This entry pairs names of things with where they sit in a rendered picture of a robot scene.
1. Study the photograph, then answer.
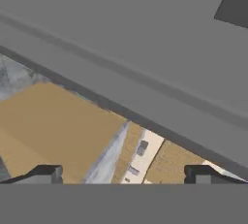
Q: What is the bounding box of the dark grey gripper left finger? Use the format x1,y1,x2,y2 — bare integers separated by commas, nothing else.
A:
0,164,64,184

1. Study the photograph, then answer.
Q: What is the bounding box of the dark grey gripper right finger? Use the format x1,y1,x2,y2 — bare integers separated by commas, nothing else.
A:
183,164,248,184

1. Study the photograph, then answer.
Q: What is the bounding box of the grey fridge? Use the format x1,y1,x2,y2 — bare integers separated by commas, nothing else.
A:
0,0,248,182

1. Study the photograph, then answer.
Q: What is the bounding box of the grey wall socket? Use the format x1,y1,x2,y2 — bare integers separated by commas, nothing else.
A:
136,140,149,157

